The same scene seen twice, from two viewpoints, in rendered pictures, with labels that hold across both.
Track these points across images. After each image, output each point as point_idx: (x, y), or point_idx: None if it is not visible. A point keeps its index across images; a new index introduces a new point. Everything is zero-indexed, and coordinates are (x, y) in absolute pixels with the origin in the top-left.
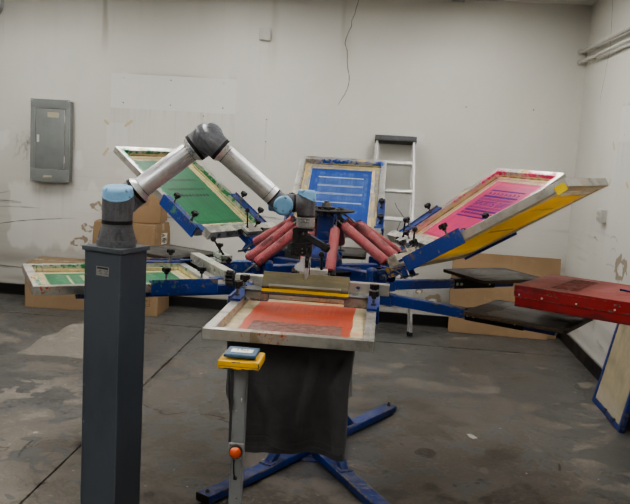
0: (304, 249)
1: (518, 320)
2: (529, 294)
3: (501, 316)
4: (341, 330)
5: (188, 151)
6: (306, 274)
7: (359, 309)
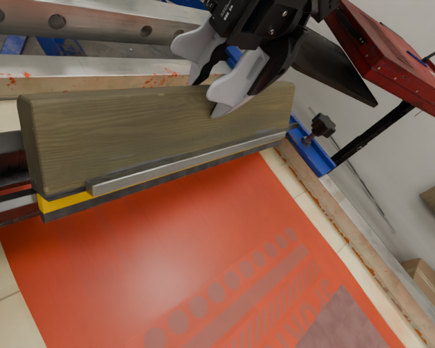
0: (287, 16)
1: (344, 85)
2: (388, 71)
3: (326, 74)
4: (367, 318)
5: None
6: (234, 110)
7: None
